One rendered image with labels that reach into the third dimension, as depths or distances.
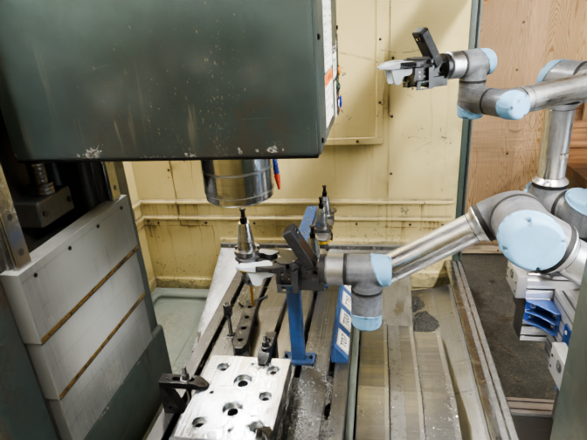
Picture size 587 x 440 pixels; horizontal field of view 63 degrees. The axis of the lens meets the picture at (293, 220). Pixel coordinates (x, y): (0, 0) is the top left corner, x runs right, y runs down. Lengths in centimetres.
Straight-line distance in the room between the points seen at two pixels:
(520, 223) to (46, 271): 102
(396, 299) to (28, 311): 141
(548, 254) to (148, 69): 85
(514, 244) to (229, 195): 59
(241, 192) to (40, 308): 52
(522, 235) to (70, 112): 93
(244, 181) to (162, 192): 137
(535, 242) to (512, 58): 276
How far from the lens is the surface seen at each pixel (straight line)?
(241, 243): 114
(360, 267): 111
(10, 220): 115
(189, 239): 242
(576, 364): 97
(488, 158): 386
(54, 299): 125
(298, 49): 88
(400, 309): 207
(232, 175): 101
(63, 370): 133
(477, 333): 185
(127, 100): 100
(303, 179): 214
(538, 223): 106
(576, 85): 161
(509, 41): 373
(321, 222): 156
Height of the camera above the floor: 188
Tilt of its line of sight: 23 degrees down
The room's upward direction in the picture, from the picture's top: 4 degrees counter-clockwise
